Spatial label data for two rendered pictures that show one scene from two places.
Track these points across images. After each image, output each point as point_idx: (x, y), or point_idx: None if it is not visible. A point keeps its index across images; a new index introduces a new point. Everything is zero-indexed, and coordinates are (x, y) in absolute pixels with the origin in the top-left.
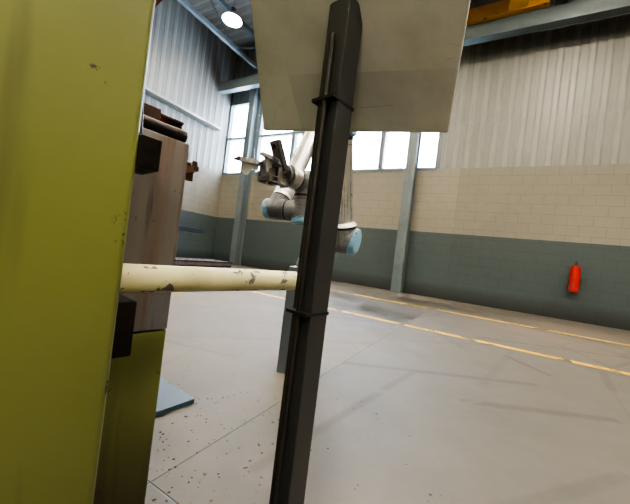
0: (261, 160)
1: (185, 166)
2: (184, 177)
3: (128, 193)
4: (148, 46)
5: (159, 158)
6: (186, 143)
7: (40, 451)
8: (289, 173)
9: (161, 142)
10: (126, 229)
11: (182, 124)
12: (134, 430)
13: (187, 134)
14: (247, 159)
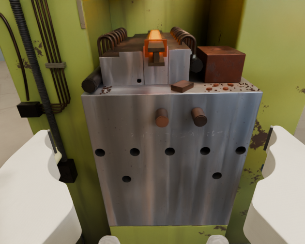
0: (210, 242)
1: (85, 117)
2: (87, 128)
3: (28, 122)
4: (7, 67)
5: (19, 112)
6: (82, 94)
7: None
8: None
9: (16, 105)
10: (33, 134)
11: (148, 51)
12: None
13: (83, 83)
14: (270, 168)
